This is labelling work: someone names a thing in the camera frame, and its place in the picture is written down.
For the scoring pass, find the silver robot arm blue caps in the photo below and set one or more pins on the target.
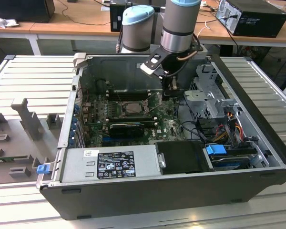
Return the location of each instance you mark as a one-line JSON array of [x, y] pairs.
[[176, 23]]

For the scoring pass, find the black RAM slot bank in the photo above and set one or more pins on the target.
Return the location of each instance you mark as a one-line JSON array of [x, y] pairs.
[[133, 95], [131, 118]]

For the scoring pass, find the CPU socket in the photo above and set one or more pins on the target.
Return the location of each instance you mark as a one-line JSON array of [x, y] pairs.
[[122, 112]]

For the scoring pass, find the grey metal drive cage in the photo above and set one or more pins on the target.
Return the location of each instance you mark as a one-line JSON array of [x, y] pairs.
[[197, 97]]

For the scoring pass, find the green motherboard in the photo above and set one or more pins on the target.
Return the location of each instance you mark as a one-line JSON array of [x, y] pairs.
[[166, 126]]

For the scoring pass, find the white power strip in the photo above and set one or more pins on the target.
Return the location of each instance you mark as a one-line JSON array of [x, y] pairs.
[[204, 3]]

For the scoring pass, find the small black computer tower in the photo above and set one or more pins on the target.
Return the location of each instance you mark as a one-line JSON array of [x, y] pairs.
[[115, 14]]

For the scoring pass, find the black graphics card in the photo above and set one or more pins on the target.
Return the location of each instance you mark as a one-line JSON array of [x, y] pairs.
[[126, 131]]

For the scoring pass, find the black plastic shroud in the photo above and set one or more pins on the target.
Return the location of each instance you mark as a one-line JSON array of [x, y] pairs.
[[181, 155]]

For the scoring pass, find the hard disk in blue carrier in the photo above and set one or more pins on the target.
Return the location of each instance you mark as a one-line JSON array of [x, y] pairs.
[[214, 150]]

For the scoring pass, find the black desktop computer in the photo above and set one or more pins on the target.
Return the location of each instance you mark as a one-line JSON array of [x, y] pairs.
[[259, 23]]

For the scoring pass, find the blue card retention clips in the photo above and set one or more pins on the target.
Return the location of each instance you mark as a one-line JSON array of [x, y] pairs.
[[74, 124]]

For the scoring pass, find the black open PC case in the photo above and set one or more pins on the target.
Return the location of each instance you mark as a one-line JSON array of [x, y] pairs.
[[133, 200]]

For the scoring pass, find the grey power supply unit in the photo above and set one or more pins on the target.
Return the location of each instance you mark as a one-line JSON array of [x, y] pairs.
[[74, 167]]

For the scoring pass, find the large black box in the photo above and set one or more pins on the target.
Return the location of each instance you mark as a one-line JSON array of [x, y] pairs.
[[21, 9]]

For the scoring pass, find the blue case latch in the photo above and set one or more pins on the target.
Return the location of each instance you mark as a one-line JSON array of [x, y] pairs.
[[43, 169]]

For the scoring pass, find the grey parts rack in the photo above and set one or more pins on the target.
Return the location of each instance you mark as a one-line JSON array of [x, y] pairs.
[[19, 143]]

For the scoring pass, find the crumpled white paper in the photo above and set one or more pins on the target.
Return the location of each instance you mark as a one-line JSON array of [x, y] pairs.
[[4, 22]]

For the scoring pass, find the small grey wrist camera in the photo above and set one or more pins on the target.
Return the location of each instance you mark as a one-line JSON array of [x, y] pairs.
[[174, 83]]

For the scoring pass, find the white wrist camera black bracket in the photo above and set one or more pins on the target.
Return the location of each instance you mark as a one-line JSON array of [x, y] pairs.
[[147, 69]]

